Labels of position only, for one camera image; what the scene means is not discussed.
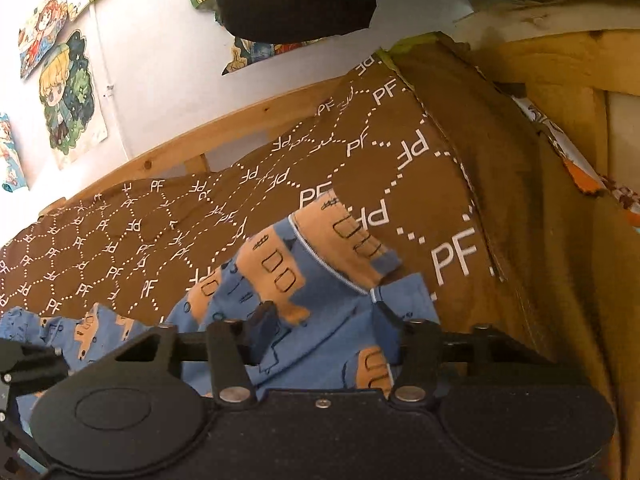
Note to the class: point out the wooden bed frame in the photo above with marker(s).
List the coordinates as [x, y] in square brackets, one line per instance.
[550, 60]

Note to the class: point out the black hanging cloth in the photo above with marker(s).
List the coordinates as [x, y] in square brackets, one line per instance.
[300, 0]

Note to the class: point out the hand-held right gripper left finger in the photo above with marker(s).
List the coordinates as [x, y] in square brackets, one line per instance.
[263, 322]

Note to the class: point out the blond figure wall poster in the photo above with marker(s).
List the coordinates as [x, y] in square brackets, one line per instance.
[67, 100]

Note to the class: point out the mustard brown cloth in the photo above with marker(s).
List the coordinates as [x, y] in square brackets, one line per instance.
[550, 270]

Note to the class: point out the blue printed pants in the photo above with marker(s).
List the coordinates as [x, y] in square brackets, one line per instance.
[325, 320]

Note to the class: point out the brown printed blanket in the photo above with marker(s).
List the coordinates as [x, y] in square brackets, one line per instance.
[165, 230]

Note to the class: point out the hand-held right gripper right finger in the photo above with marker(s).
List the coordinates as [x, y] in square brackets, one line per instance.
[386, 327]

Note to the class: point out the orange white printed cloth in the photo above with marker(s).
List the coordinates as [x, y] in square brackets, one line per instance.
[580, 160]

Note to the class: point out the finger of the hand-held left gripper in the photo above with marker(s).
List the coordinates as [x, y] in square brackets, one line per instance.
[17, 447]
[30, 357]

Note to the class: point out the yellow-green cloth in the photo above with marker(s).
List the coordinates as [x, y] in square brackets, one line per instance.
[400, 47]

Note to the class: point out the red-haired figure wall poster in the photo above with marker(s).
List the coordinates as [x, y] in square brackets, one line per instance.
[42, 30]

